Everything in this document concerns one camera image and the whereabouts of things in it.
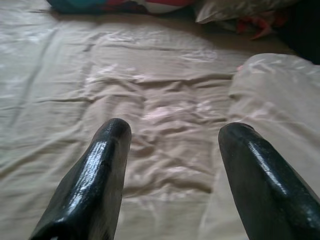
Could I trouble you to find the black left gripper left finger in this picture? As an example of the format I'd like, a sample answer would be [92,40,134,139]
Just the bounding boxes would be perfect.
[28,117,133,240]

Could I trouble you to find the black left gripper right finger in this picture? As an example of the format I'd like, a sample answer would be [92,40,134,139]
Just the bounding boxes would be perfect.
[217,121,320,240]

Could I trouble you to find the red cloth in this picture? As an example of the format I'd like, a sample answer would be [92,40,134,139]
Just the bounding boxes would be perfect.
[234,13,288,41]

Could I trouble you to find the grey floral bedspread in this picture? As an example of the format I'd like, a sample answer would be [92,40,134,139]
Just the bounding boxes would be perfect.
[0,0,320,240]

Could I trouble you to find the grey floral pillow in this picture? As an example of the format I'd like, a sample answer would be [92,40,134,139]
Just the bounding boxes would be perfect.
[194,0,301,25]

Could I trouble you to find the folded grey floral duvet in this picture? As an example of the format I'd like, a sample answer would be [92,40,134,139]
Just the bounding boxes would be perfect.
[199,52,320,240]

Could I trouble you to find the star striped bolster pillow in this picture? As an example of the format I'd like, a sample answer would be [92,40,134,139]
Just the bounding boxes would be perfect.
[46,0,196,15]

